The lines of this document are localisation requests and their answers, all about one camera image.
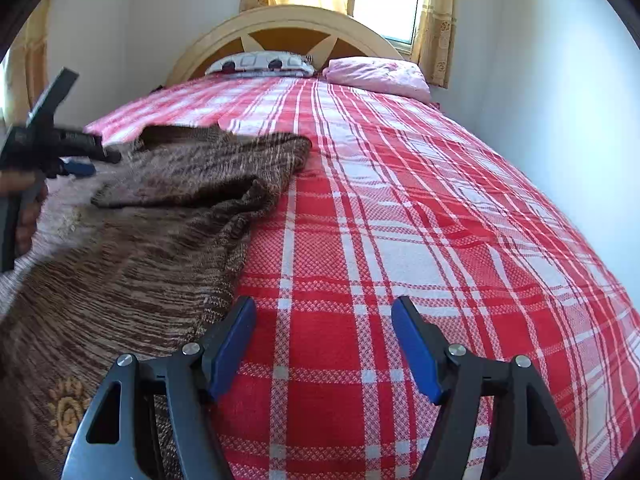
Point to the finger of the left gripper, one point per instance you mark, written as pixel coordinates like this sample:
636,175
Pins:
85,145
68,167

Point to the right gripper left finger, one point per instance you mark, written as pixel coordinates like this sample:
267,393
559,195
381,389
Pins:
146,411

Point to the brown knit sweater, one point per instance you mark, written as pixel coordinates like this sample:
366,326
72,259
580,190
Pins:
142,257

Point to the person left hand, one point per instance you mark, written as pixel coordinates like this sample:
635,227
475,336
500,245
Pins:
13,183

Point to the side window curtain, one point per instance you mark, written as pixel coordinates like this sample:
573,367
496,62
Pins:
25,67

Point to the white patterned pillow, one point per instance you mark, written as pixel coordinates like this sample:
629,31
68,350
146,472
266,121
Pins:
263,64

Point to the red white plaid bedspread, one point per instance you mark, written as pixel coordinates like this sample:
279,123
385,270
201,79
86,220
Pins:
397,199

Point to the cream wooden headboard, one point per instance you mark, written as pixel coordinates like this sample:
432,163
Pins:
318,34

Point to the pink pillow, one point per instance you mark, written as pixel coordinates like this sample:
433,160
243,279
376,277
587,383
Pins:
382,75

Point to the yellow curtain right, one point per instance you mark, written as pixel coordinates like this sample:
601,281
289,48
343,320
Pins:
433,40

